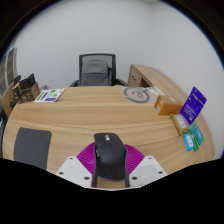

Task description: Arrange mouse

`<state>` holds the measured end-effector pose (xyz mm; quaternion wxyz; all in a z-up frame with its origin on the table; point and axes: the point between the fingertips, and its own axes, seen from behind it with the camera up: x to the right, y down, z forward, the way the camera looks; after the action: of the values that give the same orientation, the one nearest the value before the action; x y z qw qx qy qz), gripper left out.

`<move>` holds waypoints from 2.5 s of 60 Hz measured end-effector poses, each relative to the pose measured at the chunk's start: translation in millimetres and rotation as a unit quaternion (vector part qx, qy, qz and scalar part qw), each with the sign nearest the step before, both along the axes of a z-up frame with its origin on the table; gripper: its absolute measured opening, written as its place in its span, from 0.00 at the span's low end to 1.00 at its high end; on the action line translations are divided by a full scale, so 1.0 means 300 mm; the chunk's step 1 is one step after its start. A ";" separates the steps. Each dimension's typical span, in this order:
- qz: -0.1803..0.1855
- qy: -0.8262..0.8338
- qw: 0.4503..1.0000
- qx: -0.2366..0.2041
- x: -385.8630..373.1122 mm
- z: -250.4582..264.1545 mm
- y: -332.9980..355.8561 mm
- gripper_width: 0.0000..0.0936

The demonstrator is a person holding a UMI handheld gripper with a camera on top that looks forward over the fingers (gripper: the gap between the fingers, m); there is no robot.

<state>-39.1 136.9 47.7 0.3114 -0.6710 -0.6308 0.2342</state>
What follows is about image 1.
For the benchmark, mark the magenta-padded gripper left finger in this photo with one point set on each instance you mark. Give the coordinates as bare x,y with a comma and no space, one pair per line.
75,170

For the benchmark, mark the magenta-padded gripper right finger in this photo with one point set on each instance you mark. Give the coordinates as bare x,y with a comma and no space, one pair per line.
145,168

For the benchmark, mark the dark grey computer mouse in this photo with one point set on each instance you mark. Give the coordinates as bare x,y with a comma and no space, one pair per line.
110,160

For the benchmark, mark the dark grey mouse pad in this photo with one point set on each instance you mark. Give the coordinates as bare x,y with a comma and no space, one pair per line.
32,146

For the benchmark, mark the small blue packet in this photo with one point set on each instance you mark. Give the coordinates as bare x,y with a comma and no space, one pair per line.
188,142

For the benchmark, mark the small tan labelled box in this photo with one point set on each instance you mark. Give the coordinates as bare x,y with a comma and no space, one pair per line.
179,124

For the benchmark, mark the green packet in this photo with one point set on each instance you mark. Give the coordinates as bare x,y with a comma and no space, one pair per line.
197,135

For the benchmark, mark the orange-brown cardboard box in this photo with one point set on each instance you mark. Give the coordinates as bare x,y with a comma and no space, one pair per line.
167,105

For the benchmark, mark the purple card package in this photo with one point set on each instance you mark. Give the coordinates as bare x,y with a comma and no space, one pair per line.
193,106

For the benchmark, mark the white green leaflet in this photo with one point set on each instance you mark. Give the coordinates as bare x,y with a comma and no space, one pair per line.
49,95

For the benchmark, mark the dark brown box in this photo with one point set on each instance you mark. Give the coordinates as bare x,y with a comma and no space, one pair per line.
30,93

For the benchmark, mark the small brown box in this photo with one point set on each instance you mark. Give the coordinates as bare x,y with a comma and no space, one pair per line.
16,94

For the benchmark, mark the grey backpack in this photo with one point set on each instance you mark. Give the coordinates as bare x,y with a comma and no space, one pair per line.
95,73

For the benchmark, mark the black box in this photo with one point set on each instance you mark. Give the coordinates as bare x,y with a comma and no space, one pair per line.
27,81

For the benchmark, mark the wooden shelf unit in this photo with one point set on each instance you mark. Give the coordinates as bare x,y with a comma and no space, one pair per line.
6,80

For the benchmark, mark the black mesh office chair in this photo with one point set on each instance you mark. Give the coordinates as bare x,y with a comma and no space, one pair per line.
85,57

